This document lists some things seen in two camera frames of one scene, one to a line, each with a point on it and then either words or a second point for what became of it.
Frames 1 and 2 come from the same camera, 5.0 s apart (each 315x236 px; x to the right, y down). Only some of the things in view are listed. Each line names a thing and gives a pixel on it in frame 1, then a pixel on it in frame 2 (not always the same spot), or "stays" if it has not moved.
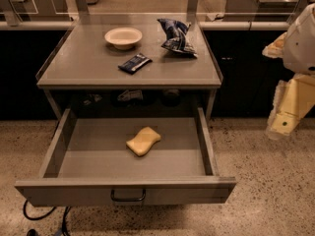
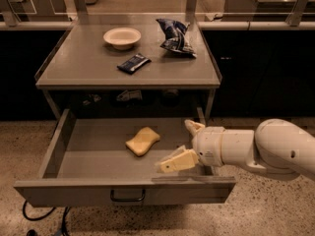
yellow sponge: x=143 y=142 stays
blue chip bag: x=175 y=35 stays
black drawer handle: x=127 y=200 stays
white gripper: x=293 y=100 → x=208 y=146
